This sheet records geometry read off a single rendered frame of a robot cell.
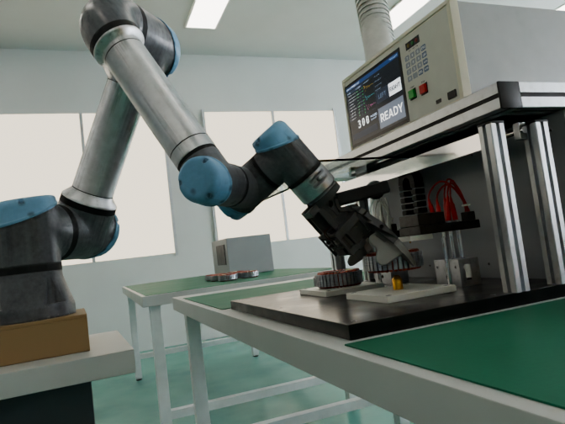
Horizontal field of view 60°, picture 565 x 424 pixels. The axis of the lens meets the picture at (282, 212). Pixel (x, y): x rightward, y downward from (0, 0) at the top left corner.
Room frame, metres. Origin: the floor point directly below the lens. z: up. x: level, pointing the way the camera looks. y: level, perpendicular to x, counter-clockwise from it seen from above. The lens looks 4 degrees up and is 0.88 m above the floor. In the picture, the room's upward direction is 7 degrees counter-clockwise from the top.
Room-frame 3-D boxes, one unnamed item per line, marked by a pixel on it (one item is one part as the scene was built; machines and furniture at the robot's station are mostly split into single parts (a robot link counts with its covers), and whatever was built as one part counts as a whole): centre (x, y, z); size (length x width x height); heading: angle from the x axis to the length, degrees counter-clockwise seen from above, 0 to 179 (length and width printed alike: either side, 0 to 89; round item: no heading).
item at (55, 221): (0.93, 0.49, 0.98); 0.13 x 0.12 x 0.14; 160
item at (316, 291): (1.18, -0.12, 0.78); 0.15 x 0.15 x 0.01; 21
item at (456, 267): (1.01, -0.34, 0.80); 0.07 x 0.05 x 0.06; 21
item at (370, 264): (0.95, -0.20, 0.84); 0.11 x 0.11 x 0.04
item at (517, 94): (1.18, -0.46, 1.09); 0.68 x 0.44 x 0.05; 21
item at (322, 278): (1.18, -0.12, 0.80); 0.11 x 0.11 x 0.04
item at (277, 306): (1.07, -0.17, 0.76); 0.64 x 0.47 x 0.02; 21
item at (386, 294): (0.95, -0.20, 0.78); 0.15 x 0.15 x 0.01; 21
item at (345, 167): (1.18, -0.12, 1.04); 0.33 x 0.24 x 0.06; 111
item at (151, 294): (3.35, 0.52, 0.38); 1.85 x 1.10 x 0.75; 21
